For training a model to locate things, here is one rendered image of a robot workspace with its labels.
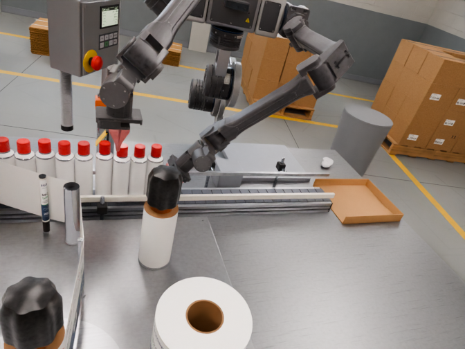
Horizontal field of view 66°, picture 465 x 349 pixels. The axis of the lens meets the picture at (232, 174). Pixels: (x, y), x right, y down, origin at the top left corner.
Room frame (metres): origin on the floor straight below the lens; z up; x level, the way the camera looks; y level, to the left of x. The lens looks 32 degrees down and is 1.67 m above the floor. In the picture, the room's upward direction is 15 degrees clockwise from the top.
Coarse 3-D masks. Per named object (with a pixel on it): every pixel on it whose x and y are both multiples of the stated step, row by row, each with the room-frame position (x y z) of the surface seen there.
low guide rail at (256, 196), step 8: (88, 200) 0.85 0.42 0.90; (96, 200) 0.86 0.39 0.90; (104, 200) 0.87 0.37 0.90; (112, 200) 0.88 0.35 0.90; (120, 200) 0.89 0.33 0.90; (128, 200) 0.90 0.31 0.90; (136, 200) 0.92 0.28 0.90; (144, 200) 0.93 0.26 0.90; (184, 200) 0.98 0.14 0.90; (192, 200) 1.00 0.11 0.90
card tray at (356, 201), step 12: (324, 180) 1.43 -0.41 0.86; (336, 180) 1.46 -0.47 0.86; (348, 180) 1.49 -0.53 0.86; (360, 180) 1.52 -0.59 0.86; (336, 192) 1.41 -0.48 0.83; (348, 192) 1.43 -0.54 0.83; (360, 192) 1.46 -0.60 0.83; (372, 192) 1.49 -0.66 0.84; (336, 204) 1.30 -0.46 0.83; (348, 204) 1.33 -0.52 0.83; (360, 204) 1.35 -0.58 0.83; (372, 204) 1.38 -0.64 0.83; (384, 204) 1.40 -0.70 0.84; (336, 216) 1.22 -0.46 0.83; (348, 216) 1.19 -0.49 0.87; (360, 216) 1.21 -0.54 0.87; (372, 216) 1.24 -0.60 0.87; (384, 216) 1.26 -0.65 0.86; (396, 216) 1.29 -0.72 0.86
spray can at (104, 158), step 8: (104, 144) 0.91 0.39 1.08; (104, 152) 0.90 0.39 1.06; (96, 160) 0.90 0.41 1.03; (104, 160) 0.89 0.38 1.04; (112, 160) 0.92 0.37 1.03; (96, 168) 0.90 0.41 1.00; (104, 168) 0.89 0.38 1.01; (112, 168) 0.92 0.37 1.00; (96, 176) 0.90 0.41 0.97; (104, 176) 0.90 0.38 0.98; (96, 184) 0.90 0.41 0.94; (104, 184) 0.90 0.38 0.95; (96, 192) 0.90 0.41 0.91; (104, 192) 0.90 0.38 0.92
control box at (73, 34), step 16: (48, 0) 0.89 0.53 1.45; (64, 0) 0.88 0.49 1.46; (80, 0) 0.88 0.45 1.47; (96, 0) 0.94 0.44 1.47; (112, 0) 1.00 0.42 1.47; (48, 16) 0.89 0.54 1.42; (64, 16) 0.88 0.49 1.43; (80, 16) 0.88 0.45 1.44; (96, 16) 0.93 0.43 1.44; (48, 32) 0.89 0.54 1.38; (64, 32) 0.88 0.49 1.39; (80, 32) 0.88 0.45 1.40; (96, 32) 0.93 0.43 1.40; (64, 48) 0.88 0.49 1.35; (80, 48) 0.88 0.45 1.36; (96, 48) 0.93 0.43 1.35; (112, 48) 1.01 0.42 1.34; (64, 64) 0.88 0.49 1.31; (80, 64) 0.88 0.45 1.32; (112, 64) 1.01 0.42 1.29
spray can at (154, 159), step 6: (156, 144) 0.99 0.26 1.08; (156, 150) 0.96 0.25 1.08; (150, 156) 0.96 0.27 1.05; (156, 156) 0.96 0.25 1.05; (162, 156) 0.99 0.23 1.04; (150, 162) 0.95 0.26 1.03; (156, 162) 0.95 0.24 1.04; (162, 162) 0.97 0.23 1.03; (150, 168) 0.95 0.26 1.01; (144, 192) 0.96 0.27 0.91
